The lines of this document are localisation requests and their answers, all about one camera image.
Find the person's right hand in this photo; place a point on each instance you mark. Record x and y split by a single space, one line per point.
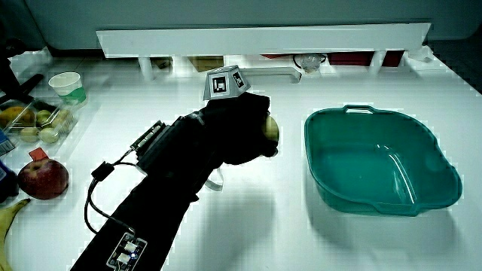
233 128

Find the yellow-green pear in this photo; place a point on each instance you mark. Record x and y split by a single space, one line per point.
271 128

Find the person's right forearm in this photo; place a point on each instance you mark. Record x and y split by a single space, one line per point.
169 184

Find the white desk shelf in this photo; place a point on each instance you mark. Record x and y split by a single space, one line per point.
263 39

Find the white desk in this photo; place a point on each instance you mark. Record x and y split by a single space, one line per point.
263 233

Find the brown cardboard box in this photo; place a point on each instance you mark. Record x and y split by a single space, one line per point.
206 63

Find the black wrist sensor module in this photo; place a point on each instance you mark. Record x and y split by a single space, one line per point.
150 137

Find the clear plastic cup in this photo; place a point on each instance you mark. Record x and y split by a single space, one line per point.
309 62

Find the red box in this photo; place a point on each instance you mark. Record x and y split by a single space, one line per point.
357 58

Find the teal plastic basin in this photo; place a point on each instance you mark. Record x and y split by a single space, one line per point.
376 165

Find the sensor board with lights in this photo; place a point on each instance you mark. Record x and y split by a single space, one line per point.
126 251

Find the white and green paper cup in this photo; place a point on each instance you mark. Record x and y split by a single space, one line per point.
68 87

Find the small green fruit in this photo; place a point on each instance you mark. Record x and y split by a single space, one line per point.
49 135
42 116
63 118
29 134

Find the clear plastic fruit container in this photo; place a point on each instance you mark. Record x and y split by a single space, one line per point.
56 126

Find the red apple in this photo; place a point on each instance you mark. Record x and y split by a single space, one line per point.
43 178

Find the red tag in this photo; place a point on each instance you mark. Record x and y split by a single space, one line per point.
38 154

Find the orange mango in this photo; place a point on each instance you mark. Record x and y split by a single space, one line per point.
16 116

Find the blue packet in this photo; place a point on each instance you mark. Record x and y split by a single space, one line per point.
4 143

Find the dark blue bottle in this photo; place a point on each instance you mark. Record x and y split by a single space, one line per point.
5 182

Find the yellow banana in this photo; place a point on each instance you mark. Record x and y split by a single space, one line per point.
5 226

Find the black camera stand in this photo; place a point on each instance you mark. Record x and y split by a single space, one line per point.
13 81

